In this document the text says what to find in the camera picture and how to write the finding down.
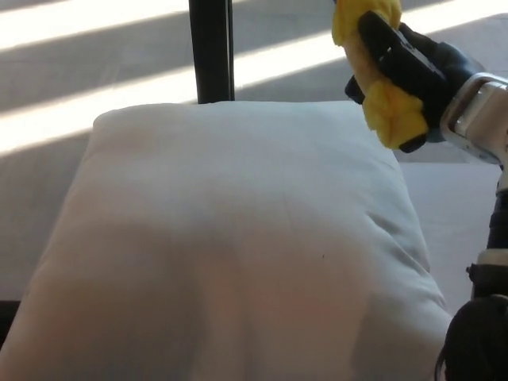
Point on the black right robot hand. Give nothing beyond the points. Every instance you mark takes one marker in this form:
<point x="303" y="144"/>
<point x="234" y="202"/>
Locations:
<point x="426" y="63"/>

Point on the yellow cloth wrap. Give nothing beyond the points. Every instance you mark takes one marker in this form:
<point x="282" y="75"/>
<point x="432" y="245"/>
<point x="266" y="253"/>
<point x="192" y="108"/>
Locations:
<point x="391" y="115"/>

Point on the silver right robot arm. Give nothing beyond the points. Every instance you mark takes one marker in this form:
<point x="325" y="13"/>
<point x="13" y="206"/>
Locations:
<point x="476" y="119"/>

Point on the white pillow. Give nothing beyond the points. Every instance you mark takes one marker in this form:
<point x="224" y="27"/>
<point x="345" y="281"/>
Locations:
<point x="238" y="238"/>

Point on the black upright pole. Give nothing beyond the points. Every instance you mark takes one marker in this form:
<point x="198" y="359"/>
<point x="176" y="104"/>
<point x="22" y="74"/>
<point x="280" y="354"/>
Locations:
<point x="212" y="47"/>

